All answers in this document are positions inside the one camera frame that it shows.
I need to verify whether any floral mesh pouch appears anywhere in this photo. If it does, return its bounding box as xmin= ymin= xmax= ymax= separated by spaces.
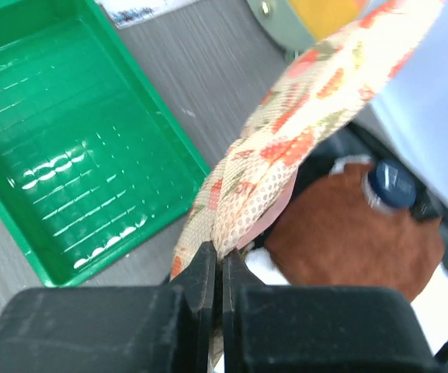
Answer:
xmin=168 ymin=0 xmax=446 ymax=368

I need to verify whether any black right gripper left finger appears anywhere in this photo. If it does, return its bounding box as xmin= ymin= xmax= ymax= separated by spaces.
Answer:
xmin=0 ymin=242 xmax=217 ymax=372

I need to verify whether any patterned white placemat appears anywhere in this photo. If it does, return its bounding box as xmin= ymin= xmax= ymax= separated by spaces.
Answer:
xmin=95 ymin=0 xmax=196 ymax=29

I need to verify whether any white towel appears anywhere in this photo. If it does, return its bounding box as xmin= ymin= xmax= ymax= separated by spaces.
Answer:
xmin=238 ymin=173 xmax=448 ymax=354

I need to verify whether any brown towel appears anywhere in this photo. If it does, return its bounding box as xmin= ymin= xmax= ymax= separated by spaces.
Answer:
xmin=265 ymin=164 xmax=445 ymax=301

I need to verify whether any pink and teal children's suitcase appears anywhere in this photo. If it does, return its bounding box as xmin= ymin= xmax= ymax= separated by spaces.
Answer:
xmin=161 ymin=0 xmax=448 ymax=373

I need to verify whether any pastel three-drawer storage box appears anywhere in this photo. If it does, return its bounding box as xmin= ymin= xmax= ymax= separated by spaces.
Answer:
xmin=247 ymin=0 xmax=370 ymax=52

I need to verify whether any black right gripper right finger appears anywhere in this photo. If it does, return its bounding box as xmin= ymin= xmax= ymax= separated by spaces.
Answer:
xmin=223 ymin=252 xmax=441 ymax=372

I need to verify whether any green plastic tray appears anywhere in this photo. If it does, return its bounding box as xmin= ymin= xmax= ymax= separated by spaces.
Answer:
xmin=0 ymin=1 xmax=209 ymax=287

